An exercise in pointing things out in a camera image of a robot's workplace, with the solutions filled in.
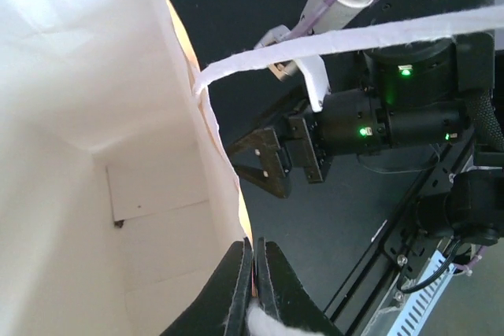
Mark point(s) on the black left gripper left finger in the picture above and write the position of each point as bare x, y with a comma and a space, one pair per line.
221, 306

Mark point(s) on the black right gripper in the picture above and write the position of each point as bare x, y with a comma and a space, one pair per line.
349, 123

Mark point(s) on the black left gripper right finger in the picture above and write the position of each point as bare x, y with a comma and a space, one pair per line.
283, 296

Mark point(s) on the brown paper takeout bag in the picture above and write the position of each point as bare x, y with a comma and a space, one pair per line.
117, 199

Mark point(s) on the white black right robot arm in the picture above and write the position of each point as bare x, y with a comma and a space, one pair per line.
406, 96

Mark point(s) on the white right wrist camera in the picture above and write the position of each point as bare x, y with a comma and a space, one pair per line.
312, 68

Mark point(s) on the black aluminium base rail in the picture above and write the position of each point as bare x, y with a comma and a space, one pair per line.
375, 273

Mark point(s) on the light blue cable duct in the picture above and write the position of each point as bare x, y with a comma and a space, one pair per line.
415, 308

